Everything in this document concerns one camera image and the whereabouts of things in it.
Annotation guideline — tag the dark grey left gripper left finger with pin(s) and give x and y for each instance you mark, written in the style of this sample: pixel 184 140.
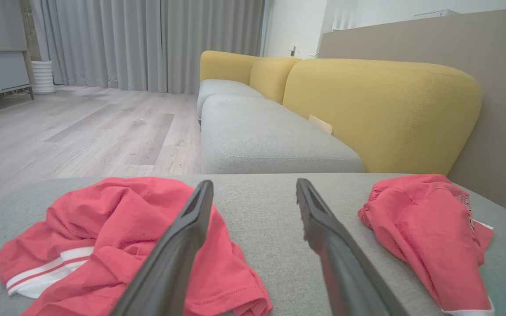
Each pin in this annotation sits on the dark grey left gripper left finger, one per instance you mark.
pixel 169 259

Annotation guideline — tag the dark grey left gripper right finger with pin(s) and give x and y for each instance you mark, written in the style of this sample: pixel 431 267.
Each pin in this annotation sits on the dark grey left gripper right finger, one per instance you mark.
pixel 345 272

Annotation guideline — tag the red shirt with white stripes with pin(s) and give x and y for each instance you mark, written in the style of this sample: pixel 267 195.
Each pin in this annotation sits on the red shirt with white stripes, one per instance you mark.
pixel 117 210

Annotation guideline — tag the red shorts with white waistband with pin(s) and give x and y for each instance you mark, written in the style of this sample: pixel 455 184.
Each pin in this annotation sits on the red shorts with white waistband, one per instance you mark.
pixel 424 219

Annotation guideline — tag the yellow and grey sofa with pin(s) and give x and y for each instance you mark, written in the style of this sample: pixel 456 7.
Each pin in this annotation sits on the yellow and grey sofa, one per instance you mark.
pixel 262 206

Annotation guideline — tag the beige sofa label tag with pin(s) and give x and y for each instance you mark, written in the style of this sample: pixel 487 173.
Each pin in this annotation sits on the beige sofa label tag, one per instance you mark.
pixel 321 124

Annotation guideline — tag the large grey sofa seat cushion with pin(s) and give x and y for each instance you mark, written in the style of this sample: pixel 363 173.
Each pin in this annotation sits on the large grey sofa seat cushion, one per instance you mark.
pixel 262 136

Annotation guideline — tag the large yellow sofa back cushion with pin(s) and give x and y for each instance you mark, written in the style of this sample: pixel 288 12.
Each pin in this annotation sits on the large yellow sofa back cushion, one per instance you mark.
pixel 380 105

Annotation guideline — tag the small grey sofa seat cushion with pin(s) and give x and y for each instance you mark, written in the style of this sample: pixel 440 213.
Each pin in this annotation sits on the small grey sofa seat cushion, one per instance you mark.
pixel 222 87

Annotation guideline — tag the yellow sofa corner back cushion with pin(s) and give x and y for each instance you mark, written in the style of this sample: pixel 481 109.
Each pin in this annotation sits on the yellow sofa corner back cushion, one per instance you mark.
pixel 222 66

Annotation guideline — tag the narrow yellow sofa back cushion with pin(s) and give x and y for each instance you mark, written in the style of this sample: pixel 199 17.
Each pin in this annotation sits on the narrow yellow sofa back cushion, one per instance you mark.
pixel 270 77

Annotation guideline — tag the grey pleated curtain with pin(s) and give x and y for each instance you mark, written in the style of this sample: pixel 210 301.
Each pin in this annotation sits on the grey pleated curtain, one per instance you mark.
pixel 147 44

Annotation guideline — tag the white ribbed plant pot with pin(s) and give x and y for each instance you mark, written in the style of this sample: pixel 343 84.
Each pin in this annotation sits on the white ribbed plant pot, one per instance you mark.
pixel 43 77

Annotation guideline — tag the white flat device box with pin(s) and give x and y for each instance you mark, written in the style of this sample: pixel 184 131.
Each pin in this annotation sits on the white flat device box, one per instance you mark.
pixel 436 13

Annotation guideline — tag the white slatted wall fixture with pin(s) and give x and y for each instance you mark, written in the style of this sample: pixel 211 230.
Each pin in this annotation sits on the white slatted wall fixture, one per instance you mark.
pixel 344 18

